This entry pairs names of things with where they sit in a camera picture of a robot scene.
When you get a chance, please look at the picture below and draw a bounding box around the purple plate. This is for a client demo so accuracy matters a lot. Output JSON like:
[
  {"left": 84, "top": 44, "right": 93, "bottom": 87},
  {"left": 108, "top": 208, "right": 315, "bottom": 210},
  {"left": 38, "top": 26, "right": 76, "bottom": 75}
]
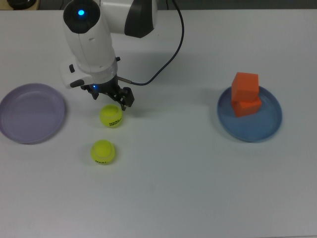
[{"left": 0, "top": 83, "right": 67, "bottom": 145}]

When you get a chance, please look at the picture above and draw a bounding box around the black round object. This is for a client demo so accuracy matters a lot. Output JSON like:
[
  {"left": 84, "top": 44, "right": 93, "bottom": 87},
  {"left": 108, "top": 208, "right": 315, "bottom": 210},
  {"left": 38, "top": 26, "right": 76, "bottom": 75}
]
[{"left": 6, "top": 0, "right": 39, "bottom": 8}]

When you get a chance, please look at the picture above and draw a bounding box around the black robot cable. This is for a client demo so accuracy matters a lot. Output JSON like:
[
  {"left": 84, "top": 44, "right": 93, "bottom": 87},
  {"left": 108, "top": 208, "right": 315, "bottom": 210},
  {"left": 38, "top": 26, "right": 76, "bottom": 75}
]
[{"left": 117, "top": 0, "right": 185, "bottom": 86}]

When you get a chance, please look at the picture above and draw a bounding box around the blue plate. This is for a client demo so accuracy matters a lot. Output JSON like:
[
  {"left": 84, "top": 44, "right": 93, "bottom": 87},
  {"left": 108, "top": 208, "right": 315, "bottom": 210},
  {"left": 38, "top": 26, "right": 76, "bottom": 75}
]
[{"left": 216, "top": 85, "right": 283, "bottom": 143}]

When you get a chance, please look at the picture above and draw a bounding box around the yellow tennis ball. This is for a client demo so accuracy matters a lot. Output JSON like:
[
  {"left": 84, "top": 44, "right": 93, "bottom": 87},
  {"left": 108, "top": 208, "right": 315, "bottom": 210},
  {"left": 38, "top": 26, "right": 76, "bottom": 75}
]
[
  {"left": 99, "top": 104, "right": 123, "bottom": 128},
  {"left": 90, "top": 139, "right": 116, "bottom": 166}
]

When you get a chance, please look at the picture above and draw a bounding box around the orange cube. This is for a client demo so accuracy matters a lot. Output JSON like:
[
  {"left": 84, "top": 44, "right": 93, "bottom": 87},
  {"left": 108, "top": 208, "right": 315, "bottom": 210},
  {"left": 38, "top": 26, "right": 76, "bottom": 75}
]
[
  {"left": 230, "top": 98, "right": 263, "bottom": 118},
  {"left": 230, "top": 71, "right": 261, "bottom": 103}
]

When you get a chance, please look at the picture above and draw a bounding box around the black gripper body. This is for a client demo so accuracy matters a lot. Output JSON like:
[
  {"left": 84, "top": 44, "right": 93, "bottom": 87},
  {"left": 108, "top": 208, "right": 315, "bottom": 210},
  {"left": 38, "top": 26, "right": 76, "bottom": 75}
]
[{"left": 81, "top": 76, "right": 125, "bottom": 99}]

